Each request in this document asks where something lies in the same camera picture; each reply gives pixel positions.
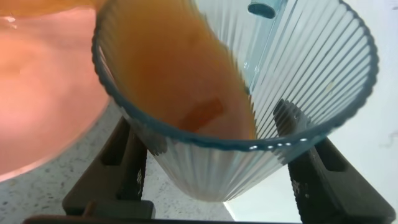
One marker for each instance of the clear ribbed plastic cup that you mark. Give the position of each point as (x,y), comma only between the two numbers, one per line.
(311,62)

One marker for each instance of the reddish orange liquid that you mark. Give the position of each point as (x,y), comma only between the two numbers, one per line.
(171,62)

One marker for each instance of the pink bowl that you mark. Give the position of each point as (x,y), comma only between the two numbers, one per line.
(37,93)

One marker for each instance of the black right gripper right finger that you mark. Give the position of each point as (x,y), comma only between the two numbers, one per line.
(335,193)

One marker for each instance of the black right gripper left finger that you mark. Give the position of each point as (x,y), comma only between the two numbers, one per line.
(105,180)

